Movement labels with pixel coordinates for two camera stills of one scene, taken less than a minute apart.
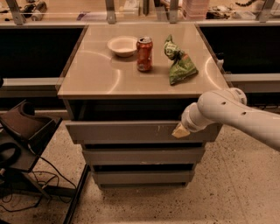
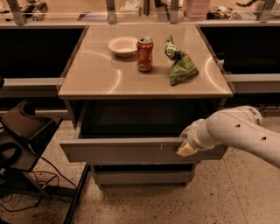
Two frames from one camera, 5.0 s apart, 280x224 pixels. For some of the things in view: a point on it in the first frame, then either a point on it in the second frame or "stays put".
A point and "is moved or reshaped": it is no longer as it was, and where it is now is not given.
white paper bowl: [122, 46] stays put
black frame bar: [76, 193] stays put
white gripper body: [189, 122] -> [192, 136]
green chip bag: [182, 66] stays put
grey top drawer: [136, 131] is moved or reshaped
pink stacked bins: [195, 10] stays put
